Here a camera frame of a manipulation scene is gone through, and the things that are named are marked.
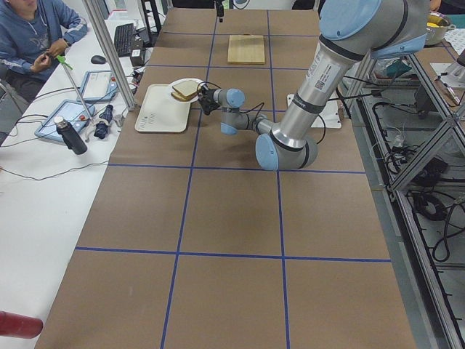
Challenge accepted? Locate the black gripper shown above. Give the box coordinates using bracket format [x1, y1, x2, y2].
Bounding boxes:
[196, 82, 220, 116]

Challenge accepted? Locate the white bread slice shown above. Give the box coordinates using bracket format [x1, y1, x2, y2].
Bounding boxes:
[172, 80, 198, 97]

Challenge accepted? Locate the white round plate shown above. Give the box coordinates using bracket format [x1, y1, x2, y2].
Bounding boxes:
[168, 78, 203, 103]

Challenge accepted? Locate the bottom bread slice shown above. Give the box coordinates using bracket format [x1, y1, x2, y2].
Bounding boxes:
[171, 92, 192, 102]

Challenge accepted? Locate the cream bear serving tray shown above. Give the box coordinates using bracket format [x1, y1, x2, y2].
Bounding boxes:
[134, 84, 191, 133]

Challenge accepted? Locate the bamboo cutting board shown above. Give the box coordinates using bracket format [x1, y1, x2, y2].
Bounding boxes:
[227, 34, 265, 65]

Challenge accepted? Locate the black keyboard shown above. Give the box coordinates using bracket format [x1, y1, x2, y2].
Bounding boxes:
[113, 23, 135, 57]

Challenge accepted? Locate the far blue teach pendant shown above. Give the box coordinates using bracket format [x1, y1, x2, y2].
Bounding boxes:
[80, 70, 118, 103]

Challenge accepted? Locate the blue teach pendant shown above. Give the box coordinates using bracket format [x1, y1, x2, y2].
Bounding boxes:
[34, 99, 97, 147]
[80, 70, 118, 103]

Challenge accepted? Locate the folded navy umbrella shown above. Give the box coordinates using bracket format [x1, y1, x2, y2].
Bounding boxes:
[94, 105, 113, 140]

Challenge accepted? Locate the black computer mouse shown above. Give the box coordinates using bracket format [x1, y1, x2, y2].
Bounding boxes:
[90, 55, 107, 65]

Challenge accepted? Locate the near blue teach pendant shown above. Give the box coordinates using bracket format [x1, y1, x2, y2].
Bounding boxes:
[34, 99, 97, 147]

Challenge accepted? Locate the black water bottle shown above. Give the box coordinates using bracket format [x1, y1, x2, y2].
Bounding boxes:
[53, 116, 87, 155]

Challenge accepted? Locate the seated person blue hoodie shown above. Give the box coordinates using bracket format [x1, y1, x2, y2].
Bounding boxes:
[1, 0, 88, 102]

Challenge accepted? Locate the red bottle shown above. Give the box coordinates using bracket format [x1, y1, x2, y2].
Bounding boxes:
[1, 310, 44, 339]

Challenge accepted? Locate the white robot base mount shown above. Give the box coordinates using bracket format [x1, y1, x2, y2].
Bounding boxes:
[312, 101, 341, 129]

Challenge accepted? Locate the aluminium frame post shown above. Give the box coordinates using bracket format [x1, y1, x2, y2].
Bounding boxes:
[82, 0, 136, 111]

